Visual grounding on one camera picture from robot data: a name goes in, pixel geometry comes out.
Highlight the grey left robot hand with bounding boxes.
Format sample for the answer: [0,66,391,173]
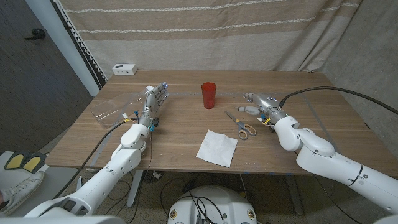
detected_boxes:
[138,82,170,127]

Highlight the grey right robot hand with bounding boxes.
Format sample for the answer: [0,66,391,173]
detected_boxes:
[238,92,289,124]

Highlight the grey orange handled scissors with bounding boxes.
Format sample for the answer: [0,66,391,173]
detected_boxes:
[224,110,258,141]

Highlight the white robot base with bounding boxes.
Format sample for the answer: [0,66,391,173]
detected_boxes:
[167,185,258,224]

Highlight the clear plastic bottle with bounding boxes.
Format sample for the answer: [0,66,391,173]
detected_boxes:
[90,86,155,130]

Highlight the red plastic cup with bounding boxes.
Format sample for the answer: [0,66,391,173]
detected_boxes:
[201,82,218,110]

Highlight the white tissue sheet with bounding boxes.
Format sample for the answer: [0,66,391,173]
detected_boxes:
[195,129,239,168]

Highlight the white power box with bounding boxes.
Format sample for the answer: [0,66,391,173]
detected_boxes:
[112,63,138,76]

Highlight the beige striped curtain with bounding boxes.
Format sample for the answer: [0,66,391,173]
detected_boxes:
[58,0,363,73]

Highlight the white table leg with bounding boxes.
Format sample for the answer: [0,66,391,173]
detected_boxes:
[126,170,144,208]

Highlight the grey table leg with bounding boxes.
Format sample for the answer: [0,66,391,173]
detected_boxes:
[284,174,305,216]

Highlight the dark wooden door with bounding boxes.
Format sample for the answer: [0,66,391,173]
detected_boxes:
[0,0,94,155]

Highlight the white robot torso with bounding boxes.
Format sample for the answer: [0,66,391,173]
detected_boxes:
[0,215,127,224]

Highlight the white sneaker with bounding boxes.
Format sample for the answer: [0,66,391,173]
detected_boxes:
[0,170,45,216]

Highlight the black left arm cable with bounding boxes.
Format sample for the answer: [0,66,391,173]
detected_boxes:
[54,117,139,200]

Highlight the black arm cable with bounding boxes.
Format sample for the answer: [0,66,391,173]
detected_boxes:
[54,117,139,200]
[278,86,398,116]

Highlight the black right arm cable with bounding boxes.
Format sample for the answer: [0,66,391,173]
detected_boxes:
[278,86,398,116]

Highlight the black door handle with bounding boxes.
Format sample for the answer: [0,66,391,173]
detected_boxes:
[24,28,47,41]

